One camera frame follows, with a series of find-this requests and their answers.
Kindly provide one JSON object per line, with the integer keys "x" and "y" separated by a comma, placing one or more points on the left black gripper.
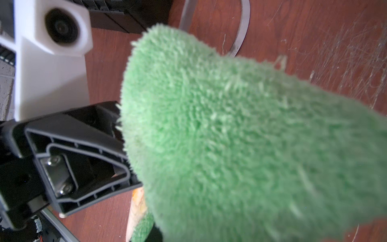
{"x": 76, "y": 157}

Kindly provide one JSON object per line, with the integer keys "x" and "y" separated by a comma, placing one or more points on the green rag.
{"x": 232, "y": 150}

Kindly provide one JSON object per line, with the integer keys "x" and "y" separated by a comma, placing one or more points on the wooden handle sickle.
{"x": 138, "y": 210}
{"x": 189, "y": 9}

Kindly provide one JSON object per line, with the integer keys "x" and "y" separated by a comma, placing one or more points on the black plastic toolbox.
{"x": 128, "y": 16}

